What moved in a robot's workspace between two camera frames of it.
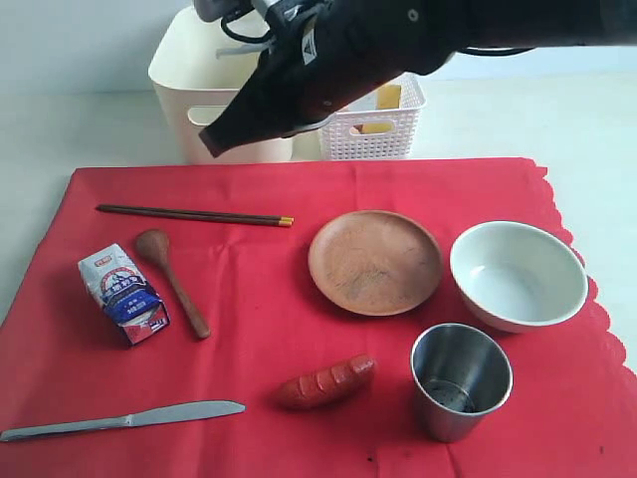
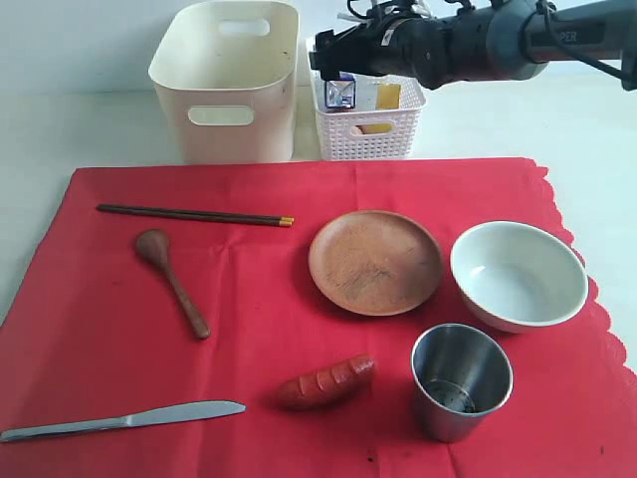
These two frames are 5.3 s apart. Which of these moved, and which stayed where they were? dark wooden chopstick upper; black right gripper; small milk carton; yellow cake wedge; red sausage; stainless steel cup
Moved: small milk carton; black right gripper
Stayed: red sausage; stainless steel cup; yellow cake wedge; dark wooden chopstick upper
